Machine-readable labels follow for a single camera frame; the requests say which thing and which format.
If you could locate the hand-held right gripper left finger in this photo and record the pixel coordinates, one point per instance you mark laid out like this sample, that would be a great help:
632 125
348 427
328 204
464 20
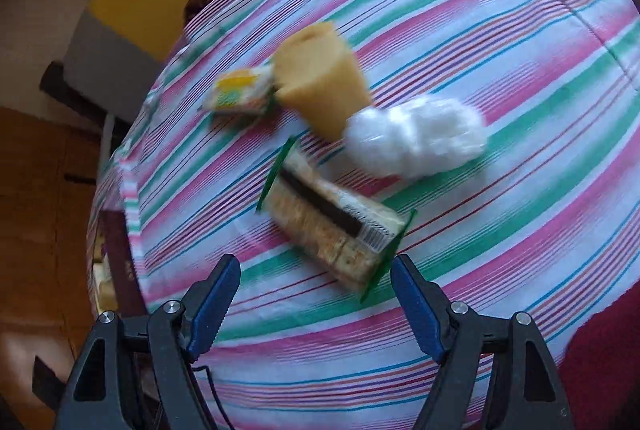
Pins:
215 305

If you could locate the yellow green snack packet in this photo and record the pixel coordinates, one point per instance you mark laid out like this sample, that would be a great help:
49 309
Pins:
240 92

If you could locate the white cotton ball bag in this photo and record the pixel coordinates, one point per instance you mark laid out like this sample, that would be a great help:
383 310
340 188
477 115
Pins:
420 137

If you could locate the green-edged cracker packet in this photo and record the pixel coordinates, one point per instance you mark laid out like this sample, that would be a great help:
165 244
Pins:
330 220

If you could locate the striped pink green cloth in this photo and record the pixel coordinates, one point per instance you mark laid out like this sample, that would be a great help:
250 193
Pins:
450 34

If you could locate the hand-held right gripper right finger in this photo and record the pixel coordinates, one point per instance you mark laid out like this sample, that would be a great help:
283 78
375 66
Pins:
417 305

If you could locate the dark red storage box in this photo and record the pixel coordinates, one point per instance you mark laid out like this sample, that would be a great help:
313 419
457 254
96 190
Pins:
120 260

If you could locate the yellow wedge sponge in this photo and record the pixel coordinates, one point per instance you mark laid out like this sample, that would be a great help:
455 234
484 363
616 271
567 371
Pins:
320 79

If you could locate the dark red cloth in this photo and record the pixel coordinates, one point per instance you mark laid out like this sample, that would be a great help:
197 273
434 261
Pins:
605 360

